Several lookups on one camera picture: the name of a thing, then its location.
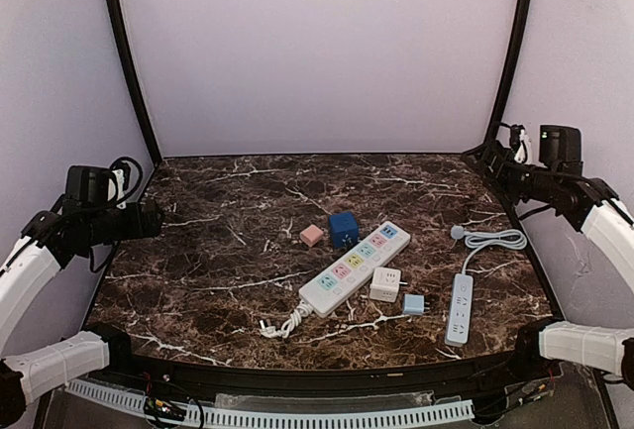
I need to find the light blue plug adapter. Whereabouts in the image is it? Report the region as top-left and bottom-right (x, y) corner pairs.
(402, 294), (429, 316)

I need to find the pink plug adapter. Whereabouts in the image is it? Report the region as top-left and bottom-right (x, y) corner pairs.
(300, 224), (324, 248)

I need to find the white multicolour power strip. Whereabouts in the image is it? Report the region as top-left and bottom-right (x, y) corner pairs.
(298, 221), (411, 318)

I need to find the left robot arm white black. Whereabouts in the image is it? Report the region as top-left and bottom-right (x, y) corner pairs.
(1, 200), (164, 427)

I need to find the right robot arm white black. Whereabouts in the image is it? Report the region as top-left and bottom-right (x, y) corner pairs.
(463, 139), (633, 387)

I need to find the dark blue cube socket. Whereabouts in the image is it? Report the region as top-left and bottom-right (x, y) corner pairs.
(328, 212), (360, 249)

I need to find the white cube socket adapter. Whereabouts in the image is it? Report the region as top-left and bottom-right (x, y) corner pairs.
(369, 267), (401, 303)

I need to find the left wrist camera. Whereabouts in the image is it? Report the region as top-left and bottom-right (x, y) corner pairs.
(63, 157), (144, 209)

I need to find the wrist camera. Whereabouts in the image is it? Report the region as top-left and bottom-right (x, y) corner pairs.
(63, 157), (144, 209)
(509, 124), (582, 174)

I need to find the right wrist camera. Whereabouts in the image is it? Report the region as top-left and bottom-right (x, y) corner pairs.
(509, 124), (582, 174)

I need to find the light blue power cable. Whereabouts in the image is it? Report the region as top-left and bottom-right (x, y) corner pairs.
(450, 224), (528, 275)

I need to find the right black frame post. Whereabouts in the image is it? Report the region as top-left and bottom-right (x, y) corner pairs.
(483, 0), (531, 145)

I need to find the black frame post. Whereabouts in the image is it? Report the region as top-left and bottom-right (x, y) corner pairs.
(483, 0), (531, 145)
(105, 0), (162, 166)

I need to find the white coiled cable with plug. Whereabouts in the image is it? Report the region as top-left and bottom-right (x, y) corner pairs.
(258, 300), (315, 340)

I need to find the black front table rail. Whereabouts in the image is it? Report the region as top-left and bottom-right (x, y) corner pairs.
(89, 352), (562, 401)

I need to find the white slotted cable duct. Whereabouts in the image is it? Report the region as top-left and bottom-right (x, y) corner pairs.
(63, 377), (476, 428)

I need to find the left black frame post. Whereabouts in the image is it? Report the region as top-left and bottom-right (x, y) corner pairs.
(105, 0), (162, 166)

